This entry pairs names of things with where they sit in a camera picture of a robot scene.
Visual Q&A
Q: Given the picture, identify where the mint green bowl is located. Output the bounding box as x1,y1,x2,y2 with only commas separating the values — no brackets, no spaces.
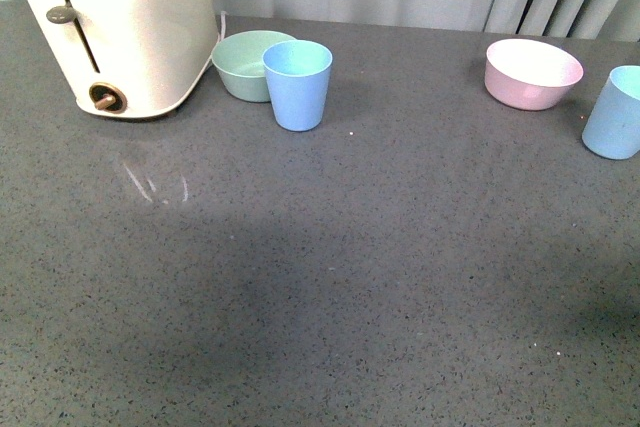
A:
211,30,294,103

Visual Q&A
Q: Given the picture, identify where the light blue cup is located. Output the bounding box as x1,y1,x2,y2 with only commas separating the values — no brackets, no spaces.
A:
582,65,639,160

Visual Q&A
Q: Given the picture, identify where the white toaster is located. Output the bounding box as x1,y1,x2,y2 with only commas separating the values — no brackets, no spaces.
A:
27,0,218,119

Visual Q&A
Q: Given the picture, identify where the white toaster power cable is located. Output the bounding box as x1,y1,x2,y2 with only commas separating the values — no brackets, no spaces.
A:
187,10,229,96

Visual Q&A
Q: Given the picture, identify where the pink bowl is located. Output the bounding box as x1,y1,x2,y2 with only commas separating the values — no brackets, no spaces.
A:
484,38,584,111

